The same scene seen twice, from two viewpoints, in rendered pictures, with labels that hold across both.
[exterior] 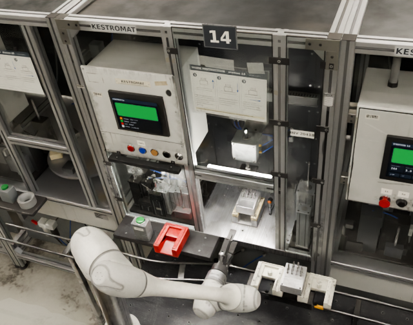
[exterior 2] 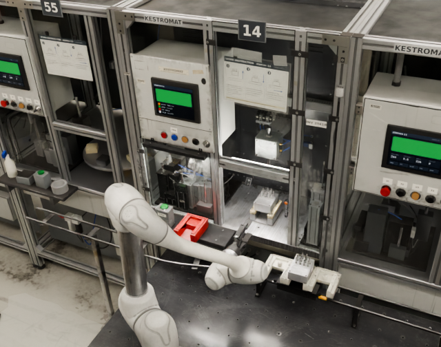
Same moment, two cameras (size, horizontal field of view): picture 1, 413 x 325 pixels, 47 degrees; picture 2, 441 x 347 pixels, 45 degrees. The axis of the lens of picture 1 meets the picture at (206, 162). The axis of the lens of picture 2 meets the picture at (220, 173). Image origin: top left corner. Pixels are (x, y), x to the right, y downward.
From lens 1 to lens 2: 0.60 m
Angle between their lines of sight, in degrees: 7
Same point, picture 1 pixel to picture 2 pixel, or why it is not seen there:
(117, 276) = (143, 215)
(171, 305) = (185, 290)
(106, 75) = (151, 63)
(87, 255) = (119, 201)
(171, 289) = (188, 246)
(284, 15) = (308, 20)
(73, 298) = (86, 299)
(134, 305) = not seen: hidden behind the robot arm
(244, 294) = (252, 265)
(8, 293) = (23, 288)
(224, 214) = (243, 213)
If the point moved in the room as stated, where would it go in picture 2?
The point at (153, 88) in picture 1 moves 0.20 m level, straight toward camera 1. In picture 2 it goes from (190, 76) to (193, 94)
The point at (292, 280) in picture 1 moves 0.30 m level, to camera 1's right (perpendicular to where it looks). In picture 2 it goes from (299, 268) to (362, 266)
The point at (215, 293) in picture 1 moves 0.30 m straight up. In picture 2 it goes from (226, 257) to (223, 200)
